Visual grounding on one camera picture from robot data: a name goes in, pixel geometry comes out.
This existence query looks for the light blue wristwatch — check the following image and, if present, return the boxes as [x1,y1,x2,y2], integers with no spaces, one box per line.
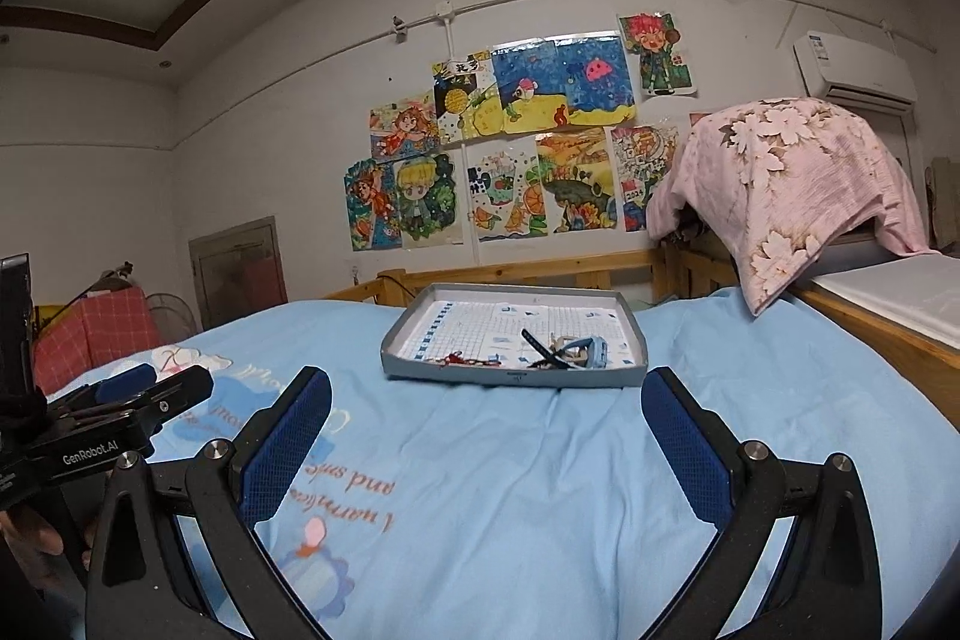
[551,336,608,370]

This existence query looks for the red braided bracelet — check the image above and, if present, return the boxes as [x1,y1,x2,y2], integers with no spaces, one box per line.
[412,349,502,371]

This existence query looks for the left hand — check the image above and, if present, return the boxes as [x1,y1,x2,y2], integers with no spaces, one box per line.
[2,509,86,604]

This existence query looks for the red checked box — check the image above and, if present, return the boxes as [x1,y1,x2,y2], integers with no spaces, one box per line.
[32,287,161,396]

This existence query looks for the white mattress edge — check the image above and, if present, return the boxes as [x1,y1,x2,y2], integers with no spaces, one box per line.
[812,255,960,349]

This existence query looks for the light blue printed bedsheet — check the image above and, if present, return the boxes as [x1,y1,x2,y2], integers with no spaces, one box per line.
[44,286,960,640]

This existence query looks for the pink floral blanket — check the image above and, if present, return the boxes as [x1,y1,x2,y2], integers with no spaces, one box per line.
[646,97,932,315]

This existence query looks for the orange-haired girl drawing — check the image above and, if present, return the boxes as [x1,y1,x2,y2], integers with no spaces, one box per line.
[343,159,402,252]

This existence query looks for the grey cardboard tray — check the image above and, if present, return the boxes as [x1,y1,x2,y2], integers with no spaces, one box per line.
[381,283,649,390]

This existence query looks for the blond boy drawing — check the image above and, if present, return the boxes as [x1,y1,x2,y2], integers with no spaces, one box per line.
[394,152,464,250]

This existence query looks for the colourful crowd drawing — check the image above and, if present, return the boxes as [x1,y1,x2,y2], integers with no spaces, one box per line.
[610,124,679,232]

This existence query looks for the mermaid girl drawing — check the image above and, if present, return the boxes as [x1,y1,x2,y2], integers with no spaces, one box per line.
[368,92,441,163]

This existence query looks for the turtle landscape drawing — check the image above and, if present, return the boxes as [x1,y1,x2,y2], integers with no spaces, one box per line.
[535,127,617,234]

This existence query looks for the fish and cup drawing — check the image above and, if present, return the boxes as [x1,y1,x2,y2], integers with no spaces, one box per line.
[467,136,548,242]

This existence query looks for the white air conditioner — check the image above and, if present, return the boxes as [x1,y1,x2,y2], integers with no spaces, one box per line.
[793,31,918,115]

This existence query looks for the red-haired character drawing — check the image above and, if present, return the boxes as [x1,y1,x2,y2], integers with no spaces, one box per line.
[619,13,697,97]

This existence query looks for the yellow moon drawing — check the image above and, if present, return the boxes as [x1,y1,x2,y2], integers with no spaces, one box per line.
[431,50,505,146]

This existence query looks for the blue sea drawing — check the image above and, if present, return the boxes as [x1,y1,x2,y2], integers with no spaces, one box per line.
[491,31,636,135]

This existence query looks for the grey wall cabinet door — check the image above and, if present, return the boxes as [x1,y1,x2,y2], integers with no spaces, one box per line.
[187,216,288,330]

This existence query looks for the wooden bed frame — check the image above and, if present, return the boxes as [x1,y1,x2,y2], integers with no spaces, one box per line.
[329,236,958,424]

